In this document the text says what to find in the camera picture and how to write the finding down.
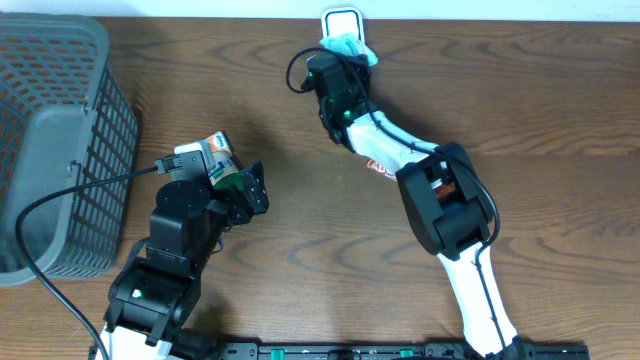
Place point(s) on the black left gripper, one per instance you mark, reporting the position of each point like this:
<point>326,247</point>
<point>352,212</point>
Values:
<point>234,195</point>

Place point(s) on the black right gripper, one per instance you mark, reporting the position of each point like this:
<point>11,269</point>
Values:
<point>347,65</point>

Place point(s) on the green cap bottle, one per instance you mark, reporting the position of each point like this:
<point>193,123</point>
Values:
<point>221,165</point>

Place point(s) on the green tissue pack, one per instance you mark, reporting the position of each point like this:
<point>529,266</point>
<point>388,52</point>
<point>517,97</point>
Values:
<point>349,45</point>

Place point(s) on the orange Kleenex tissue pack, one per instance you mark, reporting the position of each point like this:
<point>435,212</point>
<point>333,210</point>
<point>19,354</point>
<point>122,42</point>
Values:
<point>217,143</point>

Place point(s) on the orange chocolate bar wrapper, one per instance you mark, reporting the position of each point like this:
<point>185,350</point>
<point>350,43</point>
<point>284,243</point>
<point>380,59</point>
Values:
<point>380,169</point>

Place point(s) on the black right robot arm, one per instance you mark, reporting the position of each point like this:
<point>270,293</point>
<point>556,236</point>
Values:
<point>450,212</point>

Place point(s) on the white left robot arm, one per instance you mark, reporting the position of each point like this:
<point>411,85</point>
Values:
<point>157,290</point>

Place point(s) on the white barcode scanner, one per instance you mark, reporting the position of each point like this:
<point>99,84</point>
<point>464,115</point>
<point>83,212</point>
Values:
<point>343,20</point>

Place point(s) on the grey plastic mesh basket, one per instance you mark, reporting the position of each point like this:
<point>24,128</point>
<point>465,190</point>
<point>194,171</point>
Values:
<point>68,139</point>

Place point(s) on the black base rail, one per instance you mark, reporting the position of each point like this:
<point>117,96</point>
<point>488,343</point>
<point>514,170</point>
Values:
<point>252,351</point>

